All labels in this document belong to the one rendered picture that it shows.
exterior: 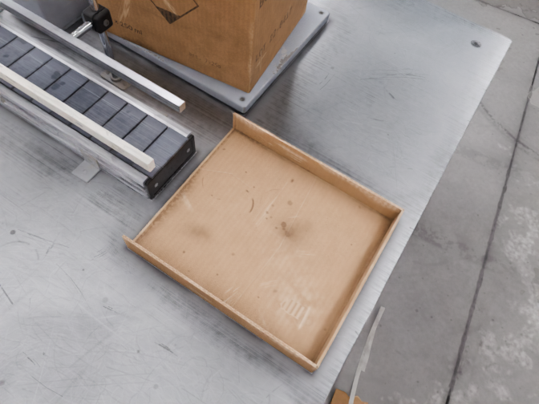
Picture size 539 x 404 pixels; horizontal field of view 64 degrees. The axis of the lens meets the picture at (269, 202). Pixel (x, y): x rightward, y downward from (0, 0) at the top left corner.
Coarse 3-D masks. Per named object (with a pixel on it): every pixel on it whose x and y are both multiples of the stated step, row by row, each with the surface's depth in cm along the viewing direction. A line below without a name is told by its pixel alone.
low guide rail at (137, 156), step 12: (0, 72) 62; (12, 72) 62; (12, 84) 63; (24, 84) 61; (36, 96) 61; (48, 96) 61; (60, 108) 60; (72, 108) 60; (72, 120) 61; (84, 120) 60; (96, 132) 59; (108, 132) 59; (108, 144) 60; (120, 144) 58; (132, 156) 58; (144, 156) 58; (144, 168) 59
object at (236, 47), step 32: (128, 0) 68; (160, 0) 65; (192, 0) 62; (224, 0) 59; (256, 0) 57; (288, 0) 70; (128, 32) 74; (160, 32) 70; (192, 32) 67; (224, 32) 64; (256, 32) 62; (288, 32) 78; (192, 64) 73; (224, 64) 70; (256, 64) 69
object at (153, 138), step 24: (0, 48) 69; (24, 48) 69; (24, 72) 67; (48, 72) 67; (72, 72) 68; (24, 96) 65; (72, 96) 66; (96, 96) 66; (96, 120) 64; (120, 120) 64; (144, 120) 65; (144, 144) 63; (168, 144) 63
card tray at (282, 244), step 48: (240, 144) 70; (288, 144) 66; (192, 192) 65; (240, 192) 66; (288, 192) 66; (336, 192) 67; (144, 240) 61; (192, 240) 61; (240, 240) 62; (288, 240) 63; (336, 240) 63; (384, 240) 60; (192, 288) 56; (240, 288) 59; (288, 288) 59; (336, 288) 60; (288, 336) 56
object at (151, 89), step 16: (0, 0) 62; (16, 16) 63; (32, 16) 61; (48, 32) 61; (64, 32) 60; (80, 48) 59; (112, 64) 59; (128, 80) 58; (144, 80) 58; (160, 96) 57
